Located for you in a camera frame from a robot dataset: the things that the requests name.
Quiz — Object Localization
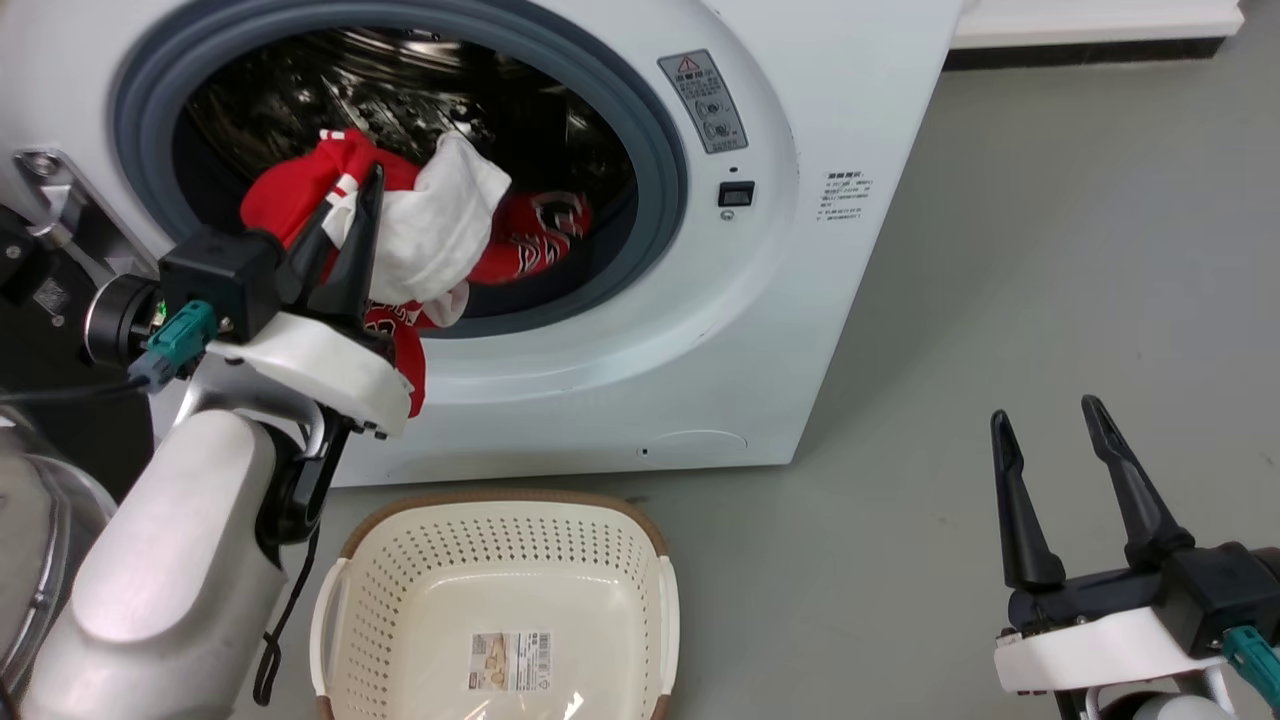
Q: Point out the grey rubber door gasket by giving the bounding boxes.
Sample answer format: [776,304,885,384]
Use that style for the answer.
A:
[112,0,690,340]

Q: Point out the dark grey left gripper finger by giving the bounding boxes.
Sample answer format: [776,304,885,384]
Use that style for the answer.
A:
[284,199,337,307]
[307,162,387,324]

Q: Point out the steel washing machine drum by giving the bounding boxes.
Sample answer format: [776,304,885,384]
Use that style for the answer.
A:
[174,27,639,320]

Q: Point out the paper basket label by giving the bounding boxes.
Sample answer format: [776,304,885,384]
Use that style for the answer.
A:
[469,629,554,694]

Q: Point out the white cloth garment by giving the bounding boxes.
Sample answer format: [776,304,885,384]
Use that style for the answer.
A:
[324,131,514,328]

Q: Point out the red printed garment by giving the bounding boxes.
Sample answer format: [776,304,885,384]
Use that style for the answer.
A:
[239,127,594,420]

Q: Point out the white front-load washing machine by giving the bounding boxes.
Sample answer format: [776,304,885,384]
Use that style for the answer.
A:
[0,0,966,489]

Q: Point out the washing machine glass door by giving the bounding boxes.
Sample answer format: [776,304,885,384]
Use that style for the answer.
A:
[0,200,153,696]

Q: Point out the grey warning sticker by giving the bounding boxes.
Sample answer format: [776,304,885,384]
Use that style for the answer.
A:
[657,49,750,156]

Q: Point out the teal left cable connector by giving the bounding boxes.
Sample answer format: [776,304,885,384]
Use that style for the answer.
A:
[126,299,219,393]

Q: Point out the cream perforated laundry basket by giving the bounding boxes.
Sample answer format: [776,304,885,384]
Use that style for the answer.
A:
[309,489,682,720]

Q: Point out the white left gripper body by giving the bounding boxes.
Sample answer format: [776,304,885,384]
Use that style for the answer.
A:
[204,311,416,441]

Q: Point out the teal cable connector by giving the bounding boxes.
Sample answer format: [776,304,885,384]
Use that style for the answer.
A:
[1221,624,1280,713]
[126,299,219,393]

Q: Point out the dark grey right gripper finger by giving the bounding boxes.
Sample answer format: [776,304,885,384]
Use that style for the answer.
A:
[1080,394,1197,572]
[989,409,1068,592]

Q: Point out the printed text label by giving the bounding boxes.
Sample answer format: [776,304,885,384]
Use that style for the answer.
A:
[814,169,877,227]

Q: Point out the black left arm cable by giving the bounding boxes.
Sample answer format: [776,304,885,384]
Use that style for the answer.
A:
[252,418,353,708]

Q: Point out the metal door hinge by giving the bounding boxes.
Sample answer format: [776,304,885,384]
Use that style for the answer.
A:
[14,148,153,293]

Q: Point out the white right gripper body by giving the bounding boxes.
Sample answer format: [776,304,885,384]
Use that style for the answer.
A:
[993,567,1229,695]

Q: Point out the teal right cable connector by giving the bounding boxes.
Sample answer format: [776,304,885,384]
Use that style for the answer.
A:
[1221,624,1280,713]

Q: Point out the white platform with black base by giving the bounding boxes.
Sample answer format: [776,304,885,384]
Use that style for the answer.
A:
[944,0,1247,72]

